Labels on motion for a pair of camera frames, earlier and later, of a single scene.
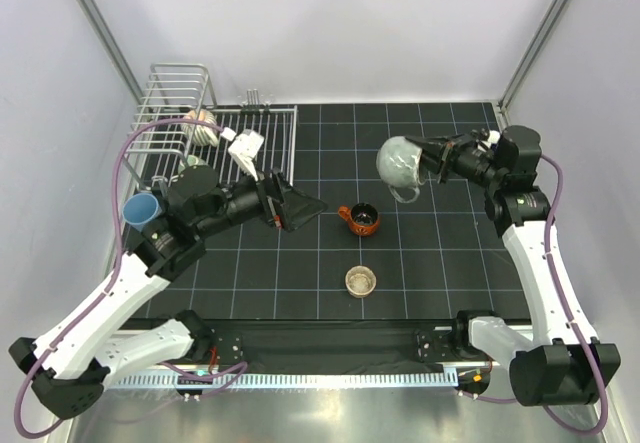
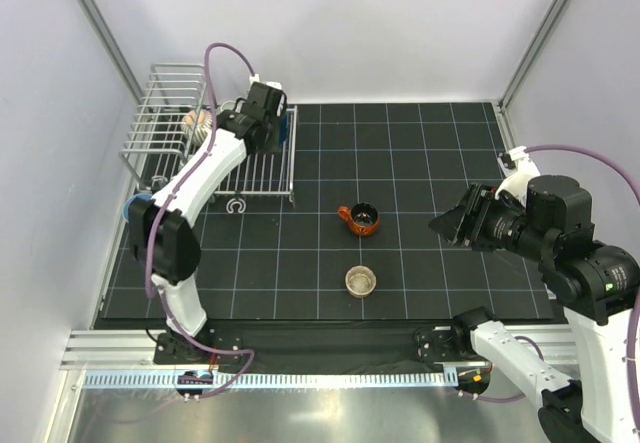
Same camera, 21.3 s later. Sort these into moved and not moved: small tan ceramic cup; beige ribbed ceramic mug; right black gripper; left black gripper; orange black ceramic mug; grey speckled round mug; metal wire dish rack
Moved: right black gripper; left black gripper; grey speckled round mug
Not moved: orange black ceramic mug; small tan ceramic cup; metal wire dish rack; beige ribbed ceramic mug
